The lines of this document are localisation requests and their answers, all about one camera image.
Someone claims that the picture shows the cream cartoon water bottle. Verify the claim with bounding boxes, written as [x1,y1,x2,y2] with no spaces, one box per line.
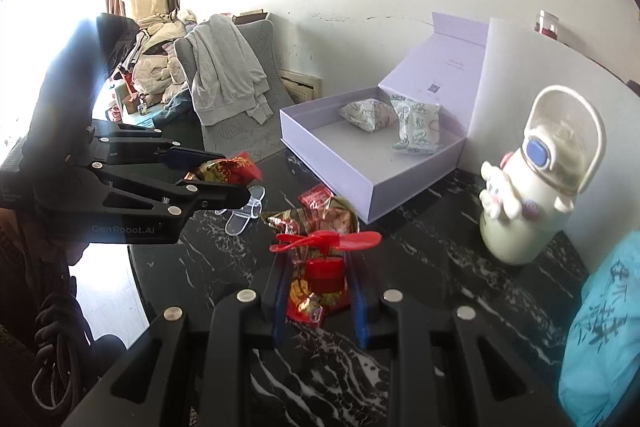
[480,84,606,265]

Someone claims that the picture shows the clear plastic clip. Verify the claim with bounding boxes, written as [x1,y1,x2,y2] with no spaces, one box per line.
[214,185,266,236]

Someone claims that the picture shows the lavender gift box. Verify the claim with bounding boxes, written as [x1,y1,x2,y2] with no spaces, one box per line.
[280,13,488,223]

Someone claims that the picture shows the gray sweatshirt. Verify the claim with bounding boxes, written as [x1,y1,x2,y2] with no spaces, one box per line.
[186,15,273,127]

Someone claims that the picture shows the white bread-print packet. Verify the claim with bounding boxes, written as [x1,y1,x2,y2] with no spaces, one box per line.
[338,98,397,133]

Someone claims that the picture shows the wall vent panel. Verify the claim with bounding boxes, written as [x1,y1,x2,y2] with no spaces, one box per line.
[279,69,322,104]

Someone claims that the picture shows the green bread-print packet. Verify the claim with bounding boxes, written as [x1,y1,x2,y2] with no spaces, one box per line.
[390,95,440,155]

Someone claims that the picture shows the blue plastic bag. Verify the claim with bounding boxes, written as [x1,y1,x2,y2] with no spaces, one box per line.
[558,231,639,426]

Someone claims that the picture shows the white board panel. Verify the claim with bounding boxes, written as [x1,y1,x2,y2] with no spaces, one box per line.
[460,18,639,269]

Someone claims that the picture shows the pile of clothes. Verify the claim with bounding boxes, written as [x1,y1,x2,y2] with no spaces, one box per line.
[110,11,195,122]

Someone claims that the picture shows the brown snack packet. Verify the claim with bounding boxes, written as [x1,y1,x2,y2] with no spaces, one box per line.
[260,196,360,236]

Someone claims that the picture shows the small red packet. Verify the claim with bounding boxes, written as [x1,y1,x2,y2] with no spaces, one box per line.
[298,183,333,210]

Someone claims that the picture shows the cardboard box behind chair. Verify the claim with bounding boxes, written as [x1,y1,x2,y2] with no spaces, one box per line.
[232,9,268,25]

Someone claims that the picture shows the red snack packet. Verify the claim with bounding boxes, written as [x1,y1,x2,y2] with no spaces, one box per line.
[184,152,262,185]

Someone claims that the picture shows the gray lounge chair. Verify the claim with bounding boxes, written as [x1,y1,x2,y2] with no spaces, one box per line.
[176,20,293,160]

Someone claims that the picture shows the red mini fan toy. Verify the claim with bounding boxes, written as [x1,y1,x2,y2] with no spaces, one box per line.
[269,230,382,294]

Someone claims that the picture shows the clear jar red label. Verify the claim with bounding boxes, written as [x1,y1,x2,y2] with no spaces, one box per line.
[534,10,560,40]

